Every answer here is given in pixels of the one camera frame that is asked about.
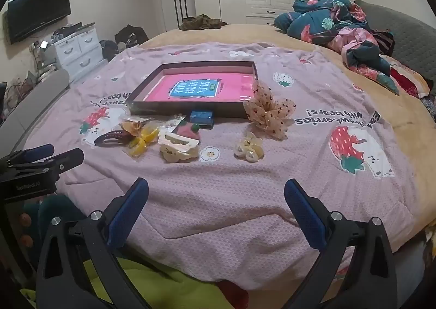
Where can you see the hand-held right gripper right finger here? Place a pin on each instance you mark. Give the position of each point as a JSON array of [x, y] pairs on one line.
[[306, 217]]

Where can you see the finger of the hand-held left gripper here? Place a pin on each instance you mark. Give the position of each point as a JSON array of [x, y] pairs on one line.
[[34, 153], [64, 160]]

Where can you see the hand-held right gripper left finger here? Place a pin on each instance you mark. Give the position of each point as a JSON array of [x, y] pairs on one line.
[[127, 213]]

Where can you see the dark red hair clip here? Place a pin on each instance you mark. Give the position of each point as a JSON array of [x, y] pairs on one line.
[[109, 138]]

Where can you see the cream hair claw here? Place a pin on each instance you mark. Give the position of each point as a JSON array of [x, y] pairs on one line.
[[177, 145]]

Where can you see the small pink hair clip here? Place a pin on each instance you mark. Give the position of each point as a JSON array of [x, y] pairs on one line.
[[186, 133]]

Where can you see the pink shallow box tray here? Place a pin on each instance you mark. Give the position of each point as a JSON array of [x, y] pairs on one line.
[[150, 106]]

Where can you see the polka dot mesh scrunchie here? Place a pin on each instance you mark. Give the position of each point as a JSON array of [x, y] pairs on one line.
[[269, 110]]

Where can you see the grey padded bed end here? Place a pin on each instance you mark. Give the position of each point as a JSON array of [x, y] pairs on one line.
[[37, 104]]

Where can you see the person's lime green clothing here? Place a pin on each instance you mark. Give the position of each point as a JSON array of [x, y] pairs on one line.
[[153, 283]]

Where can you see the pink strawberry printed blanket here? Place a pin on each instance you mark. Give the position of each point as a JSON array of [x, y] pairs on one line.
[[221, 193]]

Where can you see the pearl hair clip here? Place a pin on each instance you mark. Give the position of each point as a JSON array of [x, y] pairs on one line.
[[248, 147]]

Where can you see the white earring card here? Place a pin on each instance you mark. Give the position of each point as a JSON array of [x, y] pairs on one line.
[[173, 122]]

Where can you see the white drawer chest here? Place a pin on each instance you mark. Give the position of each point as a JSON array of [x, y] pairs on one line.
[[78, 52]]

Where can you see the dark clothes pile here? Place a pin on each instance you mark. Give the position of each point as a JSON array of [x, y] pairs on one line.
[[109, 50]]

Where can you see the small blue box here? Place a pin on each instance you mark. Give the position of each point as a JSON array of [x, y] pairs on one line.
[[201, 119]]

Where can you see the black jacket pile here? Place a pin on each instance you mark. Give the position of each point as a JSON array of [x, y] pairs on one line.
[[131, 35]]

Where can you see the pink book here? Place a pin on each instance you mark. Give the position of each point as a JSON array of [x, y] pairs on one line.
[[190, 86]]

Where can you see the red floral blanket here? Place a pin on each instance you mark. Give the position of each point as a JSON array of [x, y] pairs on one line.
[[407, 82]]

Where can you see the tan bed sheet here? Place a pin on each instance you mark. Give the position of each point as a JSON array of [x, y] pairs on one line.
[[255, 35]]

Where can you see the brown crumpled cloth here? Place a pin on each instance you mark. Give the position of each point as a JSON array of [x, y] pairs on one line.
[[201, 22]]

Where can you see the teal floral quilt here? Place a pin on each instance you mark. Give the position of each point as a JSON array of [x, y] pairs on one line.
[[320, 23]]

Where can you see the grey padded headboard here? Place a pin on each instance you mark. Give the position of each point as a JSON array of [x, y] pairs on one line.
[[408, 36]]

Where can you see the black wall television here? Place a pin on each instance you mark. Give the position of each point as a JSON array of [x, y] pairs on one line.
[[37, 9]]

